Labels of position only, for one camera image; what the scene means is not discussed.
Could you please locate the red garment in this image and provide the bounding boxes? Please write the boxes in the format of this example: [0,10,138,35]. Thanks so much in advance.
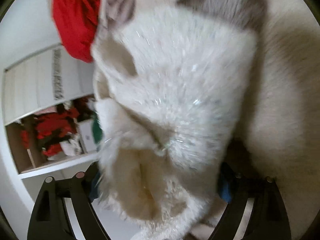
[52,0,100,63]

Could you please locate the white storage box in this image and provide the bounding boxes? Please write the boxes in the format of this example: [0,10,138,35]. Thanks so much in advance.
[76,119,97,153]

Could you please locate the green jacket with striped cuffs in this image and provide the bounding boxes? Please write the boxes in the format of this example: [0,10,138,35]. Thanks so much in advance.
[92,119,103,145]

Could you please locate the white wardrobe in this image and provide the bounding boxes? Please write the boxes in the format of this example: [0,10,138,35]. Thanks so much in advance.
[0,43,101,181]

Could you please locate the red clothes on shelf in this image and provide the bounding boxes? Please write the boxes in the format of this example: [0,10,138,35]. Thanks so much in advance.
[20,104,79,157]

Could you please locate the white fluffy knit sweater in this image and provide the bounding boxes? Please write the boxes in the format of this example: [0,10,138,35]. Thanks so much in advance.
[92,6,258,239]

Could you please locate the grey floral fleece blanket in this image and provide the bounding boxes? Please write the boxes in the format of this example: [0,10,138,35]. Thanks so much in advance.
[91,0,319,239]

